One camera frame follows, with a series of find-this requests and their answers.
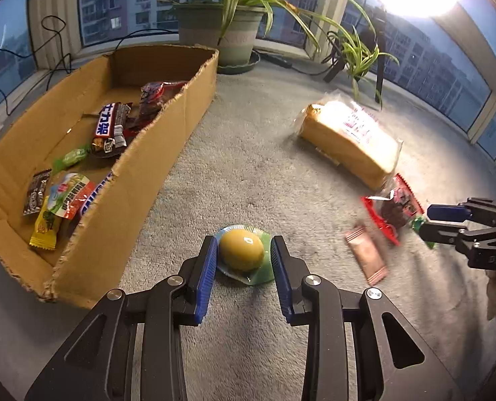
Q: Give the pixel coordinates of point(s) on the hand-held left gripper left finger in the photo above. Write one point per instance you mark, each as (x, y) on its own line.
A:
(205, 277)

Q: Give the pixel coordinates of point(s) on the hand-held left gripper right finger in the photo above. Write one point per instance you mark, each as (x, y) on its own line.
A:
(282, 277)

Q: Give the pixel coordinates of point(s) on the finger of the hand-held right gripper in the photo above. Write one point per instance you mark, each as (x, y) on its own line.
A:
(442, 211)
(440, 232)

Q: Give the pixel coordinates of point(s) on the green snack packet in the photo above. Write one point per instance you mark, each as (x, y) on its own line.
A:
(419, 222)

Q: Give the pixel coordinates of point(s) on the yellow jelly cup green lid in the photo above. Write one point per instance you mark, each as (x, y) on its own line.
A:
(241, 252)

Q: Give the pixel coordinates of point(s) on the cardboard box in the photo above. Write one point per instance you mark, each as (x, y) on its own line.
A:
(156, 163)

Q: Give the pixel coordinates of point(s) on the blue snack bar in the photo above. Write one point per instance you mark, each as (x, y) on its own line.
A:
(94, 194)

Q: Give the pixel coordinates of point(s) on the yellow-green snack packet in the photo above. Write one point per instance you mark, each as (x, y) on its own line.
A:
(70, 194)

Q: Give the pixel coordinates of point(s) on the yellow snack packet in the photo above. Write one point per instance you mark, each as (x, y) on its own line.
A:
(45, 229)

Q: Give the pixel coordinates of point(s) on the light green candy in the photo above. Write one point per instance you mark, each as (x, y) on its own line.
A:
(72, 158)

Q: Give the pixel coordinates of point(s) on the large brown chocolate bar bag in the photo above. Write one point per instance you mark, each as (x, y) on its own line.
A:
(107, 127)

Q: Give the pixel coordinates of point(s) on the red packet of dark snack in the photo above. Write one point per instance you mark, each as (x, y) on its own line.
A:
(394, 209)
(158, 96)

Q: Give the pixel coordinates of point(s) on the small dark snack packet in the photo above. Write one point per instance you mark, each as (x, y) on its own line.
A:
(36, 192)

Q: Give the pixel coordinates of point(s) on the pink striped sachet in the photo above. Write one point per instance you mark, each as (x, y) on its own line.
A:
(367, 257)

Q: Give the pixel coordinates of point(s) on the bagged sliced bread loaf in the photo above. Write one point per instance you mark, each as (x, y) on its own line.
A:
(348, 142)

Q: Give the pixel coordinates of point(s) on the small spider plant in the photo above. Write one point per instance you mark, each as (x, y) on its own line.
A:
(356, 56)

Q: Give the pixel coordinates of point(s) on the black tripod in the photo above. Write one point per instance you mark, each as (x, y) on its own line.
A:
(334, 69)

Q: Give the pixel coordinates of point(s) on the large potted spider plant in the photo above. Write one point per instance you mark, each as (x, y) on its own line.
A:
(239, 37)

